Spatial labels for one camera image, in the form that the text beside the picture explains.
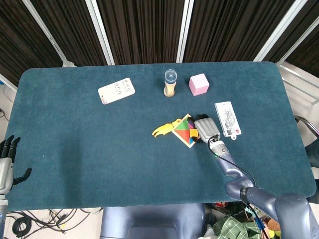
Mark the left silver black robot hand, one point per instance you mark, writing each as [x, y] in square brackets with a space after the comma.
[5, 159]

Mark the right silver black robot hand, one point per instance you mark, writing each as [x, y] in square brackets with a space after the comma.
[207, 128]

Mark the colourful tangram puzzle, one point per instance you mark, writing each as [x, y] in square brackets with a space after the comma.
[185, 130]

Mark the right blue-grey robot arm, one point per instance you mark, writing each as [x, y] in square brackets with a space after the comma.
[251, 189]

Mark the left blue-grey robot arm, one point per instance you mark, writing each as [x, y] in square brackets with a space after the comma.
[2, 214]

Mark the white packaged card with drawing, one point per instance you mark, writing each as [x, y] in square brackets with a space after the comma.
[228, 119]

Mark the yellow toy excavator claw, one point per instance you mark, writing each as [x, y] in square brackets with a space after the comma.
[164, 129]

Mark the pink foam cube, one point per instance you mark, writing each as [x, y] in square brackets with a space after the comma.
[198, 85]

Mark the small bottle with cap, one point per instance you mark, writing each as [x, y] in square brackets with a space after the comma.
[170, 84]

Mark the dark teal table mat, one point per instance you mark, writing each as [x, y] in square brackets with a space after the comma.
[99, 149]

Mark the white card with small drawings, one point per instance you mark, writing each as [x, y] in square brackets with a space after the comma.
[116, 90]

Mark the green plaid cloth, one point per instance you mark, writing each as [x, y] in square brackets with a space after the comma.
[233, 227]

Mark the blue-grey robot torso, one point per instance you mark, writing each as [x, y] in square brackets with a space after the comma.
[152, 221]

